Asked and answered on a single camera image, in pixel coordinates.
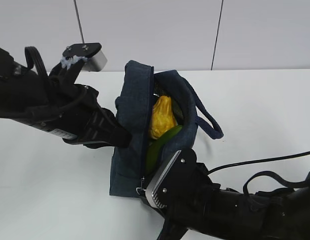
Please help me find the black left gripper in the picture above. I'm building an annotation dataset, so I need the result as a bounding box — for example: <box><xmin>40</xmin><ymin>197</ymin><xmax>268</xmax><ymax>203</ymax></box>
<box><xmin>22</xmin><ymin>84</ymin><xmax>132</xmax><ymax>149</ymax></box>

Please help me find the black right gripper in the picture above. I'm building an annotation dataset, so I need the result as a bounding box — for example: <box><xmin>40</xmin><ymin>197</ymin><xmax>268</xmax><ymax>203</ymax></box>
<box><xmin>141</xmin><ymin>162</ymin><xmax>213</xmax><ymax>240</ymax></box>

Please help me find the dark navy fabric lunch bag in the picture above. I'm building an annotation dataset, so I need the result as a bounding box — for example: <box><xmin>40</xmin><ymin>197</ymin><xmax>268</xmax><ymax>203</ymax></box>
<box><xmin>109</xmin><ymin>60</ymin><xmax>224</xmax><ymax>198</ymax></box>

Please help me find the green cucumber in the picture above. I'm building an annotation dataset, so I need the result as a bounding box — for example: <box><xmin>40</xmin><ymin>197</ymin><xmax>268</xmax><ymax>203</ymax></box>
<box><xmin>145</xmin><ymin>125</ymin><xmax>183</xmax><ymax>175</ymax></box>

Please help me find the yellow pear-shaped gourd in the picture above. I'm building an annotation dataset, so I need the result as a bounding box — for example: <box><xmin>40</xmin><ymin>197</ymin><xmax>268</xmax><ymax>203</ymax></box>
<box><xmin>149</xmin><ymin>95</ymin><xmax>178</xmax><ymax>140</ymax></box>

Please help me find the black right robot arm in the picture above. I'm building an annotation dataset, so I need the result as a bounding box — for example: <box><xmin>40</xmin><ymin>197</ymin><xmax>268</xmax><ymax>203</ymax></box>
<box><xmin>144</xmin><ymin>158</ymin><xmax>310</xmax><ymax>240</ymax></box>

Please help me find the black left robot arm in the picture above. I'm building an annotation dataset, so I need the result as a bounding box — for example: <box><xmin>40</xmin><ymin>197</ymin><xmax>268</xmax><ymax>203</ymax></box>
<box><xmin>0</xmin><ymin>42</ymin><xmax>132</xmax><ymax>149</ymax></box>

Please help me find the silver zipper pull ring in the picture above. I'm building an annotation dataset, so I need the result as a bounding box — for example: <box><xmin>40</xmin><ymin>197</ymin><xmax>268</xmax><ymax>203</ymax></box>
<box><xmin>135</xmin><ymin>176</ymin><xmax>147</xmax><ymax>197</ymax></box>

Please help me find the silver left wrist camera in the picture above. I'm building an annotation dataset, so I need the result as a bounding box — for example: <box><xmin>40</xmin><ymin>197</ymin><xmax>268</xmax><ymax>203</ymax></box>
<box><xmin>60</xmin><ymin>42</ymin><xmax>108</xmax><ymax>72</ymax></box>

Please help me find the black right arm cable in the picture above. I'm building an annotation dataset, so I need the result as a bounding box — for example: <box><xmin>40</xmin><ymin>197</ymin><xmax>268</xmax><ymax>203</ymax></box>
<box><xmin>207</xmin><ymin>149</ymin><xmax>310</xmax><ymax>198</ymax></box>

